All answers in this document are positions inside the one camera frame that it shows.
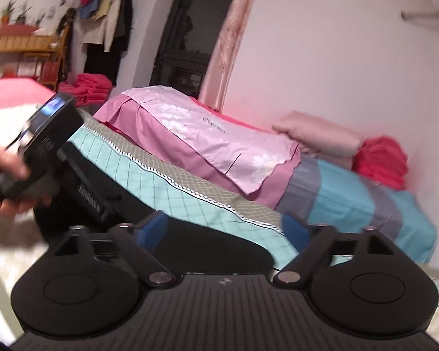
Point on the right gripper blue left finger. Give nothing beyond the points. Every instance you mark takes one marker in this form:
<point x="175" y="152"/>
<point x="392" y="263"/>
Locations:
<point x="152" y="231"/>

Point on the red towel stack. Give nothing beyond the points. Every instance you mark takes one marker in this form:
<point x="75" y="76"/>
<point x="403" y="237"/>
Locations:
<point x="88" y="89"/>

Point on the pink curtain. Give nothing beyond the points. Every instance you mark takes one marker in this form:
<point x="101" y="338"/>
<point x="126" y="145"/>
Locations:
<point x="214" y="87"/>

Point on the pink bed sheet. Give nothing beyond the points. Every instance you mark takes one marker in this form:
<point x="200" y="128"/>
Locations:
<point x="22" y="91"/>

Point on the teal grey checked quilt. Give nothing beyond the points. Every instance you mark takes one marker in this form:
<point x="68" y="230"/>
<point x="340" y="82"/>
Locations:
<point x="177" y="192"/>

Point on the wooden shelf rack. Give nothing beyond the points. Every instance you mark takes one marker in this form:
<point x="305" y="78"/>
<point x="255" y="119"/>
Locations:
<point x="25" y="53"/>

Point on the hanging clothes on rack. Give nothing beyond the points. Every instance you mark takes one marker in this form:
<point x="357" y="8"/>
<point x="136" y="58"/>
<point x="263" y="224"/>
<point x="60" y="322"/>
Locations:
<point x="105" y="32"/>

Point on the red folded blanket by wall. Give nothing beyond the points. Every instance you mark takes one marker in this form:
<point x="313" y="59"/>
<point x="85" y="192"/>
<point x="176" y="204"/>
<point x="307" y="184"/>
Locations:
<point x="382" y="160"/>

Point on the pink floral pillow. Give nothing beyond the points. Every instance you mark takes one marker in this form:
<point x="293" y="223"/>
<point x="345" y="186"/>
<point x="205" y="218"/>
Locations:
<point x="177" y="129"/>

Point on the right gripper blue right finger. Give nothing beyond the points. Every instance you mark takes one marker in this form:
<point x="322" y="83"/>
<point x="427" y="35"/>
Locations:
<point x="298" y="233"/>

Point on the dark window frame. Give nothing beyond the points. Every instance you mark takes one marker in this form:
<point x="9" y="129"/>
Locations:
<point x="187" y="44"/>

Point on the blue grey striped pillow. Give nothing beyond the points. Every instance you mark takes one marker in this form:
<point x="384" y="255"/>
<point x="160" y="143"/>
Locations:
<point x="321" y="192"/>

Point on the black pants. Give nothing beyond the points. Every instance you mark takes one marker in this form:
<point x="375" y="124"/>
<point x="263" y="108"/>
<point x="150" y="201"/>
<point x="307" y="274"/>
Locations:
<point x="186" y="248"/>

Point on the beige pink folded blanket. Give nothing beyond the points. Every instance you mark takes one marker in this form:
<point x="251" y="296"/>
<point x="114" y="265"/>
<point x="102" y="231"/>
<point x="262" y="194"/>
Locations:
<point x="321" y="138"/>

